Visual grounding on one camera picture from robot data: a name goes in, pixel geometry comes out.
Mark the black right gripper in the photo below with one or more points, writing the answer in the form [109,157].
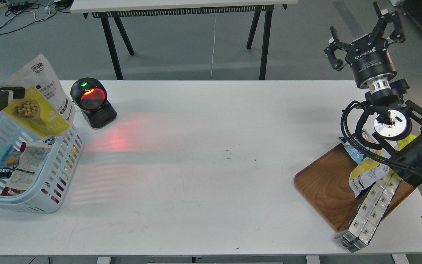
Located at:
[370,66]

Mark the yellow white snack pouch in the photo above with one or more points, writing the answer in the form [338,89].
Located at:
[45,108]
[366,174]

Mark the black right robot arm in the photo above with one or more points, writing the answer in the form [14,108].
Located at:
[384,127]

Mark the light blue plastic basket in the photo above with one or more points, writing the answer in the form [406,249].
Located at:
[48,191]

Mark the white receipt-like packet in basket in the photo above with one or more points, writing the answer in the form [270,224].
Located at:
[30,164]

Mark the blue snack packet in basket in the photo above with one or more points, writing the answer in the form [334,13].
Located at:
[11,160]

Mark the yellow cartoon snack bag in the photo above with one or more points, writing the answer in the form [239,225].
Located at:
[404,142]

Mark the black barcode scanner red window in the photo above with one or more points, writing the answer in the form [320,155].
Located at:
[91,97]

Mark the background black-legged table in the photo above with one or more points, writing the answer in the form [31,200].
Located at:
[194,25]

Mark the brown wooden tray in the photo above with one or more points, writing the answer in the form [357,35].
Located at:
[324,183]

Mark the long white box multipack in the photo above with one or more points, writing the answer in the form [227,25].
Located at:
[370,208]

